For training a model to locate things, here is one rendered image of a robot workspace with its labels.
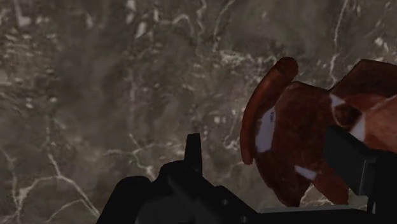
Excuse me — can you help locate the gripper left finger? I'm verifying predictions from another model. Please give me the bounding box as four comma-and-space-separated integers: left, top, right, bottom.
96, 132, 258, 224

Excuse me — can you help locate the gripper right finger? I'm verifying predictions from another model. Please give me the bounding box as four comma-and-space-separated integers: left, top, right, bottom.
324, 125, 397, 215

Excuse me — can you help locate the brown and white plush toy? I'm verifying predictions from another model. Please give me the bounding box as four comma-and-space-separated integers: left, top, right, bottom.
239, 57, 397, 207

